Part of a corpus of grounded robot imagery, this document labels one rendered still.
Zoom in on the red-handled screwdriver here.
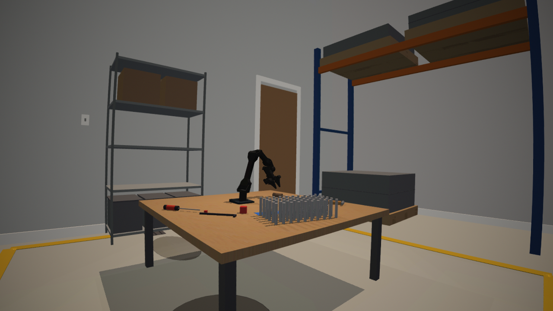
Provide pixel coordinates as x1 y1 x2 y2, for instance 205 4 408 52
163 205 200 210

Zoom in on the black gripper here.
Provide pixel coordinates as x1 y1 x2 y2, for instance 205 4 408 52
265 171 281 189

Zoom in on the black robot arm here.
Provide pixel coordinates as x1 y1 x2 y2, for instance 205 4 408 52
237 149 275 201

